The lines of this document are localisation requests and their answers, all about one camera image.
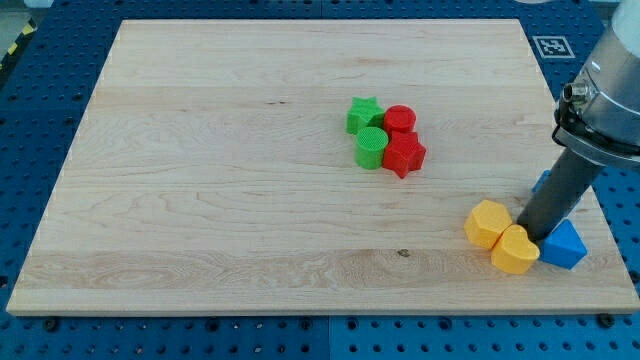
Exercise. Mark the green cylinder block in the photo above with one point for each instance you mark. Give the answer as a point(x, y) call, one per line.
point(371, 143)

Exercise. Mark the green star block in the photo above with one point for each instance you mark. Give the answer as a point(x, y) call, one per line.
point(364, 112)

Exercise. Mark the red cylinder block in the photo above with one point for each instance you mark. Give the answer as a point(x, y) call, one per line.
point(399, 118)

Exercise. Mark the blue cube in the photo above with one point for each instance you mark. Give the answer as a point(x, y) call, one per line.
point(540, 181)

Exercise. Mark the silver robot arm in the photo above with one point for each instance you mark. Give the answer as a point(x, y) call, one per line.
point(597, 123)

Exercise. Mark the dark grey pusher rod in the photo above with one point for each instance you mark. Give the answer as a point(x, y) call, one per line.
point(568, 179)

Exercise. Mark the red star block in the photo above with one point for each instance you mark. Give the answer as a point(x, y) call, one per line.
point(404, 153)

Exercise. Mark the yellow heart block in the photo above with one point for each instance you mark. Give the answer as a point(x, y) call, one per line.
point(514, 253)

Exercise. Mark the wooden board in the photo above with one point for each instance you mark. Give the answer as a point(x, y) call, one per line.
point(212, 174)

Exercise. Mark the blue triangle block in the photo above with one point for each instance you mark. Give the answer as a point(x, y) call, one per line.
point(563, 247)

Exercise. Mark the white fiducial marker tag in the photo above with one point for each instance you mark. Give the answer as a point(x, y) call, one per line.
point(553, 47)

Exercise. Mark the yellow hexagon block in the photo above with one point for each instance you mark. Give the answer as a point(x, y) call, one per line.
point(486, 222)

